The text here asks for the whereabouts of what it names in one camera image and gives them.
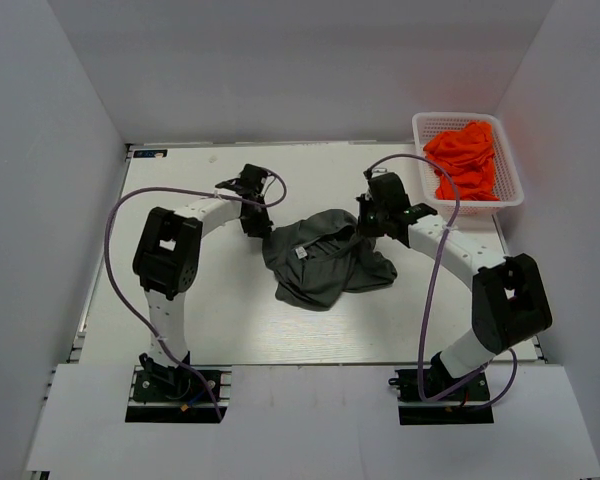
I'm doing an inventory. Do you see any blue label sticker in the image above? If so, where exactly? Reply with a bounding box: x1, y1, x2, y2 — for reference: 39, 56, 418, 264
132, 149, 168, 159

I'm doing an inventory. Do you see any orange t shirt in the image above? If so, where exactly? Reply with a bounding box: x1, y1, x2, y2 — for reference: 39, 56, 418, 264
423, 121, 499, 202

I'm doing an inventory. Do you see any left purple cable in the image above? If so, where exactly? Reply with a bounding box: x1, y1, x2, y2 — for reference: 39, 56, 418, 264
103, 169, 288, 421

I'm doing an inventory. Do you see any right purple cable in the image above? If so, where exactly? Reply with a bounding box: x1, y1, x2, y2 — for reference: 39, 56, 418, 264
365, 153, 519, 412

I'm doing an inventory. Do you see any purple cable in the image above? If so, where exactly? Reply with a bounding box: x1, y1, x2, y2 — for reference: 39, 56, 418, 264
365, 153, 519, 412
103, 169, 288, 421

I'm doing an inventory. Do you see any dark grey t shirt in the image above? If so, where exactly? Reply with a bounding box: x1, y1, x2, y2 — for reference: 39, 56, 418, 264
262, 209, 398, 311

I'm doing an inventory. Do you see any white plastic basket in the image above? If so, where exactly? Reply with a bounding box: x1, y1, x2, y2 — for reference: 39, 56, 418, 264
412, 112, 524, 215

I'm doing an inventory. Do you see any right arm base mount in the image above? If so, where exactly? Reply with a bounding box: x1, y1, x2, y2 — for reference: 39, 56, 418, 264
387, 367, 496, 427

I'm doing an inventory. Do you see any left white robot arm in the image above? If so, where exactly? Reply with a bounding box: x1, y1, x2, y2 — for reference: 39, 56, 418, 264
132, 164, 272, 382

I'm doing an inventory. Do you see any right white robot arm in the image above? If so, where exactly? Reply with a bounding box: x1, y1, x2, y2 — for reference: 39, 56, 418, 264
357, 172, 553, 388

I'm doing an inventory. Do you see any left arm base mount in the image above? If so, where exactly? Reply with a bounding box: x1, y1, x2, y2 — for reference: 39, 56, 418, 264
125, 366, 221, 425

